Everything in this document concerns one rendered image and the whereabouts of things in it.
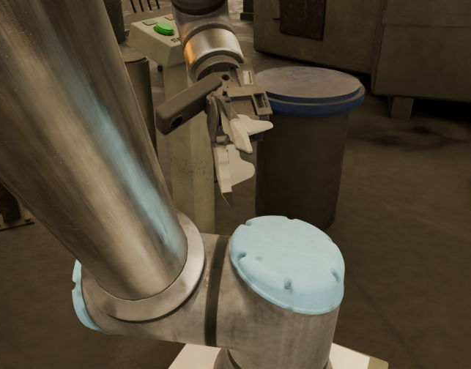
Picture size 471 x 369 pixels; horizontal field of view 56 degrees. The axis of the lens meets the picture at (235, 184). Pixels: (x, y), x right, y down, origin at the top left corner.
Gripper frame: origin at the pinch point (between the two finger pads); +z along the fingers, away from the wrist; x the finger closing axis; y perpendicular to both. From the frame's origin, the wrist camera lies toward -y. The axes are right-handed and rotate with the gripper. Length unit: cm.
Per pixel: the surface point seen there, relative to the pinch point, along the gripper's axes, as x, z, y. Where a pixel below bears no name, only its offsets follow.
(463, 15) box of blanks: 58, -92, 132
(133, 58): 28, -50, -8
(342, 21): 122, -159, 128
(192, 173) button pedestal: 44, -26, 3
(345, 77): 35, -45, 49
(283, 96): 30, -37, 27
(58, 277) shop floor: 66, -13, -34
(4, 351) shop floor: 54, 5, -44
